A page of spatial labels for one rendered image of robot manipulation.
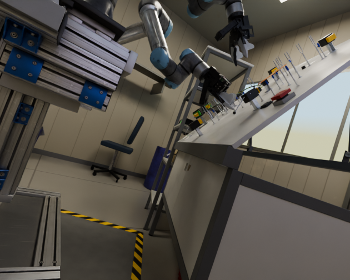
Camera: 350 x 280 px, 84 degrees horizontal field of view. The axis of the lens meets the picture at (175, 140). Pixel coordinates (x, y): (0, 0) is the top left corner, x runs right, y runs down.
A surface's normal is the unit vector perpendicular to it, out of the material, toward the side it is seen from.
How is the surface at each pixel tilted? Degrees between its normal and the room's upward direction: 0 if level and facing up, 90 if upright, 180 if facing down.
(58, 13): 90
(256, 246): 90
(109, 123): 90
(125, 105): 90
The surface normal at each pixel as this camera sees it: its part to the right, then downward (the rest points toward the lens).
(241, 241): 0.14, 0.00
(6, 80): 0.51, 0.14
